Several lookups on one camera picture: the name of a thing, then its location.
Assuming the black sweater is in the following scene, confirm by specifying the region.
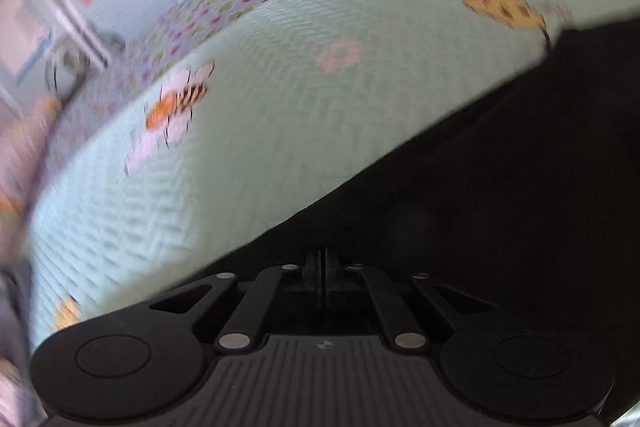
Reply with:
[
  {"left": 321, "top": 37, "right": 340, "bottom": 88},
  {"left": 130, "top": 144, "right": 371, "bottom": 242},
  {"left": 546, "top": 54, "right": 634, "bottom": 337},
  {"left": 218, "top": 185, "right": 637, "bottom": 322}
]
[{"left": 214, "top": 8, "right": 640, "bottom": 427}]

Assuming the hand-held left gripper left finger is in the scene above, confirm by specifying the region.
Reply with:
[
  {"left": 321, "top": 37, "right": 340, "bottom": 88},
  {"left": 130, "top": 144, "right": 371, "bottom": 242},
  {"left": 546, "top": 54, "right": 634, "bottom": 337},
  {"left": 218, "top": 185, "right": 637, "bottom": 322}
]
[{"left": 148, "top": 249, "right": 326, "bottom": 354}]

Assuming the mint green quilted bedspread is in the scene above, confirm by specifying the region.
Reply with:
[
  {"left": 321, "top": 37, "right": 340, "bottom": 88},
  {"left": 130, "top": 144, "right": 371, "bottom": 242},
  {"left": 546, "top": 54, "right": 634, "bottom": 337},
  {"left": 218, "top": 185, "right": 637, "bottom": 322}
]
[{"left": 25, "top": 0, "right": 640, "bottom": 349}]

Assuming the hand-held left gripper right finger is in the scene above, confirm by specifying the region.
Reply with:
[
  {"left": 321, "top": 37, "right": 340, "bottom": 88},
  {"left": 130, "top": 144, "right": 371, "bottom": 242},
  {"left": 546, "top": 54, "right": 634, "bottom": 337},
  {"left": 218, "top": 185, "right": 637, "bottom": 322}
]
[{"left": 325, "top": 247, "right": 501, "bottom": 354}]

